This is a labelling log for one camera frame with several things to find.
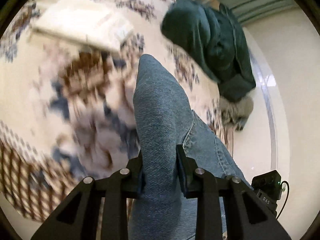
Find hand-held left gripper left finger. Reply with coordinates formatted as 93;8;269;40
30;152;147;240

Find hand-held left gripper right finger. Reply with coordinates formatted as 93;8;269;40
176;144;292;240

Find blue denim pants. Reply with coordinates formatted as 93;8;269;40
128;54;254;240

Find white folded pants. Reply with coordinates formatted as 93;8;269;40
31;0;135;55

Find grey crumpled cloth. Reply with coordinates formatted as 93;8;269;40
218;96;255;132

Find white headboard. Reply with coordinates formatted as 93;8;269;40
242;27;288;180

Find dark teal plush blanket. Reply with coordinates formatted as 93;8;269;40
161;0;257;103

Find bed with floral sheet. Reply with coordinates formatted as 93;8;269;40
0;0;234;223

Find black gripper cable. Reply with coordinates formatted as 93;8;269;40
276;181;291;219

